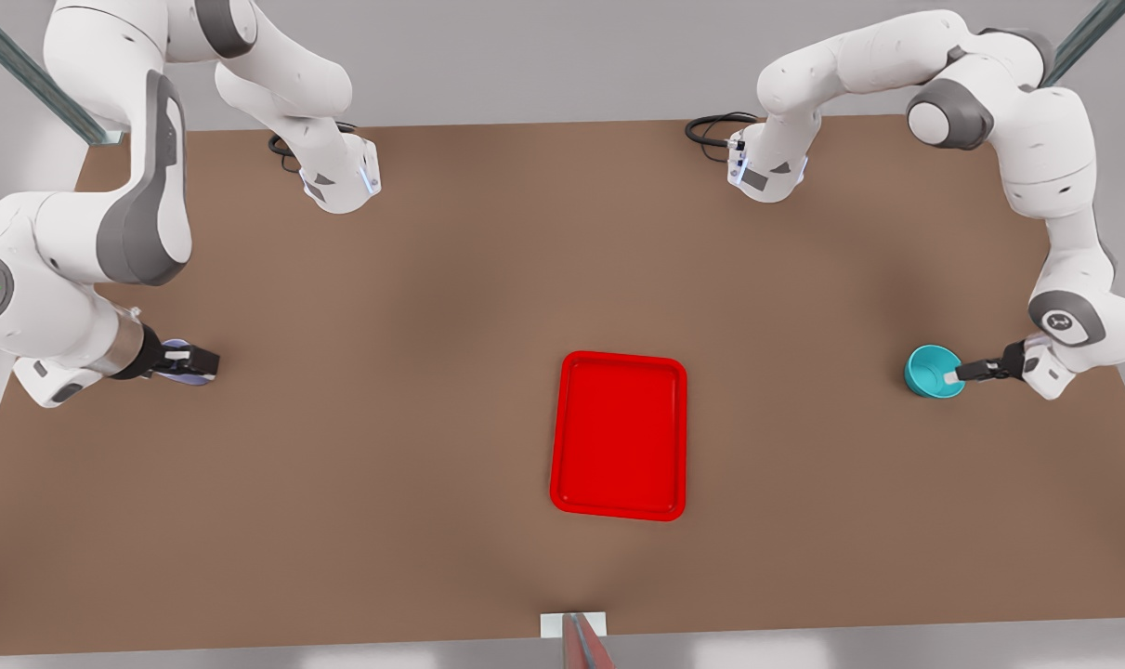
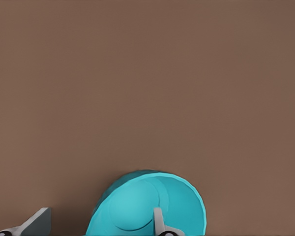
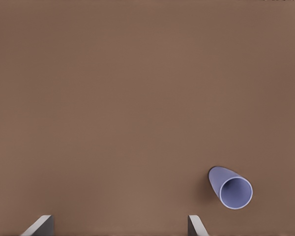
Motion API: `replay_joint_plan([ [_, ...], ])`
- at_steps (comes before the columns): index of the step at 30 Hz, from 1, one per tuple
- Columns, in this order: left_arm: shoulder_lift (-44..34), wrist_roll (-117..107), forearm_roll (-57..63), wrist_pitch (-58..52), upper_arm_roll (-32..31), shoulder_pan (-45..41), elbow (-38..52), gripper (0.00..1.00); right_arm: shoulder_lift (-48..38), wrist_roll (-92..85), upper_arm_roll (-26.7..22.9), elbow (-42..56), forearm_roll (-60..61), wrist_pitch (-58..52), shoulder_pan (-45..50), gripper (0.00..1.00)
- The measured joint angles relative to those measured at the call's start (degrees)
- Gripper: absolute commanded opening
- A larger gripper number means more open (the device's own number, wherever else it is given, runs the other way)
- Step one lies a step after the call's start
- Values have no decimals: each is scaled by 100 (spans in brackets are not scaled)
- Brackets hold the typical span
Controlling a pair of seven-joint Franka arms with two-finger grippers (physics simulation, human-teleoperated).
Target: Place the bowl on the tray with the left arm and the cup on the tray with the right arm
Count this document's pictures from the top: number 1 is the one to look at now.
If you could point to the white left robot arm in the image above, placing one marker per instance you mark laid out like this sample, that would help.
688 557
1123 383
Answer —
1045 149

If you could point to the silver frame post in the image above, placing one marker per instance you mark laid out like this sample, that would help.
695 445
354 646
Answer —
1087 37
585 646
32 74

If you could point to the red tray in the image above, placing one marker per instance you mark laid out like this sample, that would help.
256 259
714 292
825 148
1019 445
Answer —
620 437

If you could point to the teal bowl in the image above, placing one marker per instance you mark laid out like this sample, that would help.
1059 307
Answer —
926 372

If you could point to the white post foot plate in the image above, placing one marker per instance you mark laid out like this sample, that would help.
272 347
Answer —
551 624

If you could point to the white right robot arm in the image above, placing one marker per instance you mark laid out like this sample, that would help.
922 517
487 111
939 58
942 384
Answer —
139 200

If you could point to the lavender cup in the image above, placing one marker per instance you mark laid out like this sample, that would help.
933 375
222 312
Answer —
187 379

